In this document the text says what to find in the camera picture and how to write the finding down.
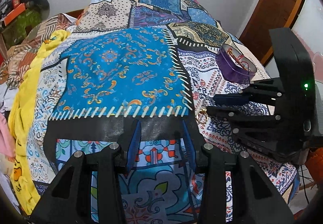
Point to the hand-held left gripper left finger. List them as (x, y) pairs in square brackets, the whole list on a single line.
[(133, 140)]

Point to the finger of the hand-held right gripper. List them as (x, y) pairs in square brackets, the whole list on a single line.
[(227, 99), (219, 110)]

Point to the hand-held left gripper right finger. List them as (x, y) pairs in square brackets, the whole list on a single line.
[(189, 140)]

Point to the gold bangle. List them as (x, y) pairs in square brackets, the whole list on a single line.
[(203, 112)]

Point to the purple heart-shaped box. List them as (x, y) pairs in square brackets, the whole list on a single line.
[(232, 72)]

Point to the patchwork printed blanket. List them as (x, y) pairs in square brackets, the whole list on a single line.
[(113, 67)]

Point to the orange cloth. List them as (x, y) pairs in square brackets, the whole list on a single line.
[(315, 165)]

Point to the yellow duck blanket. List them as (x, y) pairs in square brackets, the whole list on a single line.
[(27, 112)]

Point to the pink cloth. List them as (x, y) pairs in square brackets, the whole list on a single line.
[(6, 133)]

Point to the brown striped blanket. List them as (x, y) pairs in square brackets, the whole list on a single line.
[(50, 27)]

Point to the green patterned cloth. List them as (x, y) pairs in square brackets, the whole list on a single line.
[(27, 20)]

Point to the long orange box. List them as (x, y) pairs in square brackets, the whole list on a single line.
[(15, 14)]

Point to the small orange box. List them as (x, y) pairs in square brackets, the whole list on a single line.
[(15, 1)]

